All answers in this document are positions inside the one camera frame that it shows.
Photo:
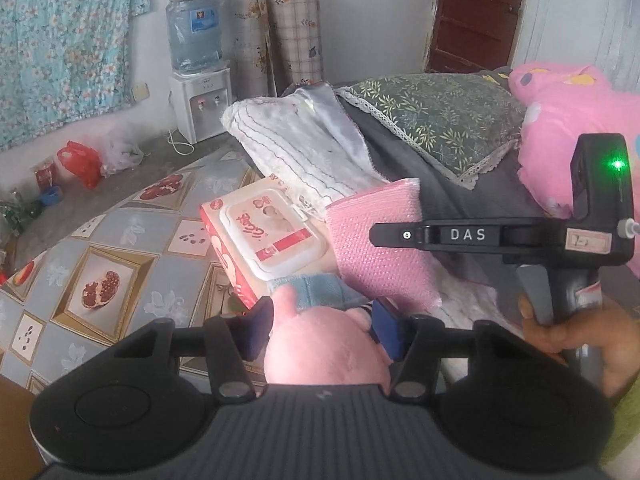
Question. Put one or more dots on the grey bedsheet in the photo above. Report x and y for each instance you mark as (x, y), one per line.
(450, 200)

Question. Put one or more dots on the teal floral hanging cloth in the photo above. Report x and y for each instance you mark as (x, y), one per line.
(65, 40)

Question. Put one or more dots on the blue bowl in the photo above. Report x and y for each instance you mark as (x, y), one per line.
(51, 196)

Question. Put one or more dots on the person's right hand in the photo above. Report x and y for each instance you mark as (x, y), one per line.
(620, 340)

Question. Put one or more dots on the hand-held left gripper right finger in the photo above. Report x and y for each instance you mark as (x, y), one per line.
(385, 327)

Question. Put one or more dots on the red plastic bag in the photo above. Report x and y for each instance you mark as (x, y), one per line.
(82, 165)

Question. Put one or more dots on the blue water jug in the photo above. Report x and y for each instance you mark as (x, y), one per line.
(195, 30)

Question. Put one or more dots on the white quilted blanket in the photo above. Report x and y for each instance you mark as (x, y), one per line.
(300, 140)

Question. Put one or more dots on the red white wet wipes pack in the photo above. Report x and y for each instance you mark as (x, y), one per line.
(270, 235)

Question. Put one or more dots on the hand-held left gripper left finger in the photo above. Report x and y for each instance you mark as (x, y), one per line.
(257, 327)

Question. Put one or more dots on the red cup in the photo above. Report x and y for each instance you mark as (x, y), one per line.
(44, 176)

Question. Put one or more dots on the pink sponge cloth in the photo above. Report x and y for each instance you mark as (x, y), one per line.
(380, 270)

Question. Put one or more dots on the white water dispenser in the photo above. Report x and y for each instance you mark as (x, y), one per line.
(200, 105)

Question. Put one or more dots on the white plastic bag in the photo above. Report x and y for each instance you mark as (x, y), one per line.
(120, 157)

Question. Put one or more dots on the checked patterned roll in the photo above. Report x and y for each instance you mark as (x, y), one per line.
(297, 35)

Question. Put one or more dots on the large pink plush toy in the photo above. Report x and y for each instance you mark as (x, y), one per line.
(555, 115)

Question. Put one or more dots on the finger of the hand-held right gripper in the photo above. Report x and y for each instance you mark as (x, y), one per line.
(395, 236)

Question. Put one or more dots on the yellowed wall socket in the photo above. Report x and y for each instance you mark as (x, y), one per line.
(141, 92)

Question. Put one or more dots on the green sleeved right forearm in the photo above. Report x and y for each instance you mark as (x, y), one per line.
(625, 430)

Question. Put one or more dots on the fruit print tablecloth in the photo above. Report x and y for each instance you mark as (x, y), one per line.
(150, 240)

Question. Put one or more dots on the brown wooden door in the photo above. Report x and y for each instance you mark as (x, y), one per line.
(475, 20)

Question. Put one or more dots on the floral patterned roll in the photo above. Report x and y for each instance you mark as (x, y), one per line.
(250, 40)

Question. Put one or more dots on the green leaf print pillow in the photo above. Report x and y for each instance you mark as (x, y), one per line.
(440, 120)

